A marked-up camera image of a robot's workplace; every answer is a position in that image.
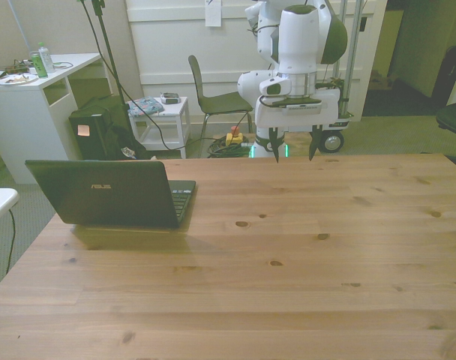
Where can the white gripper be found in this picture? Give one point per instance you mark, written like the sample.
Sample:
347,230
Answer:
329,107

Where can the black ASUS laptop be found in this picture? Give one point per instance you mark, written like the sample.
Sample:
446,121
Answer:
104,193

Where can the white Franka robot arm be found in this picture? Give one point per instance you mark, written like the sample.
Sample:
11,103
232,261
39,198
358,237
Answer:
297,41

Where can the yellow emergency stop button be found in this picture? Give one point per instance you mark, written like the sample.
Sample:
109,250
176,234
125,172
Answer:
234,138

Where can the dark chair with metal legs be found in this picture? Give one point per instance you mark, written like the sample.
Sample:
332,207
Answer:
213,101

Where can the cardboard box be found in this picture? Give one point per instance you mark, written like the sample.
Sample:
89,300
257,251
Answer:
381,80

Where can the small white side table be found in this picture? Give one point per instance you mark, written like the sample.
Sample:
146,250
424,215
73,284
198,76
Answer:
171,120

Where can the small grey device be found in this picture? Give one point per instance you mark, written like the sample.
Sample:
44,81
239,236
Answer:
170,98

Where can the white paper sheet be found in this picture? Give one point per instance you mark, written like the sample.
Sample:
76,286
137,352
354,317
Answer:
213,13

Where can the floral patterned cloth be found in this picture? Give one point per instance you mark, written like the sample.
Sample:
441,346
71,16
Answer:
144,106

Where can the black office chair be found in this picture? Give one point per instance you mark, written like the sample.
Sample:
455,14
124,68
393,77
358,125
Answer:
455,112

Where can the black backpack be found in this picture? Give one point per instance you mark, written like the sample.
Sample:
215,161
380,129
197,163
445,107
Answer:
126,144

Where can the black computer tower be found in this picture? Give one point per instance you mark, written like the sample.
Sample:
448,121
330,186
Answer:
89,131

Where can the clear plastic bottle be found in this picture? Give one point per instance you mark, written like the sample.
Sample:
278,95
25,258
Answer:
46,58

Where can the large white desk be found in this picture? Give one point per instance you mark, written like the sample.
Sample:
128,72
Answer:
29,120

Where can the green can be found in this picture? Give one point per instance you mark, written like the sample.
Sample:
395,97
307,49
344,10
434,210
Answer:
38,65

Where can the white plate with food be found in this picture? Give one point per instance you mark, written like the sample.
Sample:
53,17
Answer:
17,79

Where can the aluminium frame post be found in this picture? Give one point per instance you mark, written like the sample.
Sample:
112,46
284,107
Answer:
352,48

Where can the black camera stand pole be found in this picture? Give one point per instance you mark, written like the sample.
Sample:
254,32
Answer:
108,48

